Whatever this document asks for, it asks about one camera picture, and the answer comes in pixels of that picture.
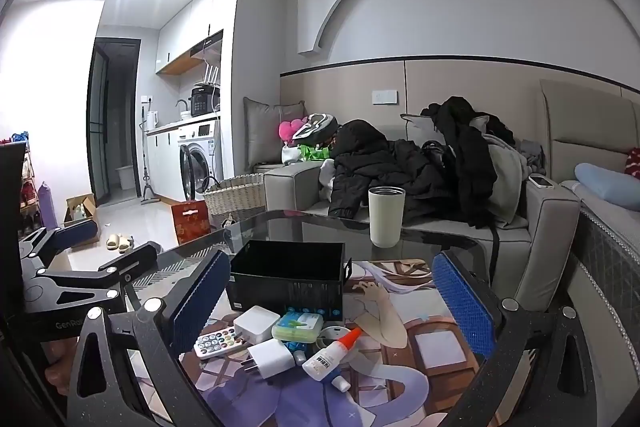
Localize white wall cabinets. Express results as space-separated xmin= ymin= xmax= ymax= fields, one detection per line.
xmin=155 ymin=0 xmax=236 ymax=76

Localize blue pillow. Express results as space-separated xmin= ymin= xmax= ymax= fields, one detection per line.
xmin=574 ymin=163 xmax=640 ymax=212

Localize green pill box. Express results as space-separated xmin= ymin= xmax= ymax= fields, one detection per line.
xmin=271 ymin=312 xmax=325 ymax=344

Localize round black white cushion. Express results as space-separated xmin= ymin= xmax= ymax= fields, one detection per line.
xmin=291 ymin=113 xmax=341 ymax=146

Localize white plug adapter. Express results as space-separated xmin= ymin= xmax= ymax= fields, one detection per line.
xmin=244 ymin=338 xmax=297 ymax=382

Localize mop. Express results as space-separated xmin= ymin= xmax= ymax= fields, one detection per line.
xmin=139 ymin=107 xmax=161 ymax=206

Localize white washing machine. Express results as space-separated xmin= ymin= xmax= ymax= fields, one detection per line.
xmin=177 ymin=122 xmax=224 ymax=204

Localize pink plush toy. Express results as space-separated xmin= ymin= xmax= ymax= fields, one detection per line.
xmin=279 ymin=119 xmax=307 ymax=144

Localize wicker basket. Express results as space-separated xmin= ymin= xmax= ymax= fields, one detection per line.
xmin=204 ymin=173 xmax=266 ymax=228

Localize white tumbler cup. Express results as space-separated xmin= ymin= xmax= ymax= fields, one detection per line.
xmin=368 ymin=186 xmax=407 ymax=249

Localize black cooker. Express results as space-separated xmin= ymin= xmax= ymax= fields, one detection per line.
xmin=190 ymin=87 xmax=221 ymax=118

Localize purple rolled mat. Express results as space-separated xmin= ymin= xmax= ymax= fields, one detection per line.
xmin=37 ymin=181 xmax=59 ymax=233

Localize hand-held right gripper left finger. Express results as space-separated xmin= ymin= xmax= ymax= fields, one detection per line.
xmin=67 ymin=249 xmax=232 ymax=427

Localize white glue bottle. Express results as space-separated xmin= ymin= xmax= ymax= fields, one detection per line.
xmin=301 ymin=327 xmax=363 ymax=383

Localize black storage box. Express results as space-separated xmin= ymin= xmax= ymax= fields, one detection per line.
xmin=226 ymin=239 xmax=354 ymax=324

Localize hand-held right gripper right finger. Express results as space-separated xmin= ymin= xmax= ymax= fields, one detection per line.
xmin=431 ymin=251 xmax=608 ymax=427

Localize red gift bag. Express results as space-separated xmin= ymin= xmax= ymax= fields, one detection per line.
xmin=171 ymin=200 xmax=211 ymax=246

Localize shoe rack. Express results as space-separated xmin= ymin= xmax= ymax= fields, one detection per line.
xmin=0 ymin=133 xmax=39 ymax=239

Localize person's left hand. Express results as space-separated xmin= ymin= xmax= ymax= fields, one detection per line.
xmin=44 ymin=341 xmax=82 ymax=400

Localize beige bed headboard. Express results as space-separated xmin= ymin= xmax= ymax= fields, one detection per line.
xmin=540 ymin=79 xmax=640 ymax=188

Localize white router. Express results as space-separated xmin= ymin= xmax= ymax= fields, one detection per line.
xmin=197 ymin=64 xmax=221 ymax=88

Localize grey sofa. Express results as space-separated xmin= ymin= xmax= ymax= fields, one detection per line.
xmin=263 ymin=152 xmax=582 ymax=314

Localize range hood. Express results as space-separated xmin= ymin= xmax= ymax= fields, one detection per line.
xmin=189 ymin=31 xmax=225 ymax=58

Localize large grey cushion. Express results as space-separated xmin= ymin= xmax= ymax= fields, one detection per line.
xmin=243 ymin=97 xmax=307 ymax=168

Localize black puffer jacket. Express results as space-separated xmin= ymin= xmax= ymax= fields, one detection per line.
xmin=327 ymin=119 xmax=451 ymax=221

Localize cardboard box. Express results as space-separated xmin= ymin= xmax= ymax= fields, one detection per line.
xmin=62 ymin=194 xmax=100 ymax=229

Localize small grey cushion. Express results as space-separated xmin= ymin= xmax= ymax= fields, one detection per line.
xmin=400 ymin=113 xmax=491 ymax=144

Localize bed mattress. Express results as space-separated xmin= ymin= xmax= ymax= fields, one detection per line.
xmin=560 ymin=179 xmax=640 ymax=388

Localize white remote control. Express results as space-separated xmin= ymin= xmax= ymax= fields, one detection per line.
xmin=193 ymin=327 xmax=244 ymax=361

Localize white round disc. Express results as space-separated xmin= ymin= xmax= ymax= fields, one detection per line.
xmin=317 ymin=326 xmax=351 ymax=349

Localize black clothes pile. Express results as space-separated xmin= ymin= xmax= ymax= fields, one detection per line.
xmin=420 ymin=96 xmax=517 ymax=230

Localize white square charger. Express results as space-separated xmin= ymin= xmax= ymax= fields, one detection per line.
xmin=233 ymin=305 xmax=281 ymax=344

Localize grey garment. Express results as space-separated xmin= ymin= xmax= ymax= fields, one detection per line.
xmin=482 ymin=132 xmax=535 ymax=228

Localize black glass door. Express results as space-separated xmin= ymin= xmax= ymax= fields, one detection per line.
xmin=87 ymin=37 xmax=141 ymax=208

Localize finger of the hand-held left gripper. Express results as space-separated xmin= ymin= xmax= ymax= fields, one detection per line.
xmin=19 ymin=217 xmax=102 ymax=269
xmin=30 ymin=242 xmax=161 ymax=308

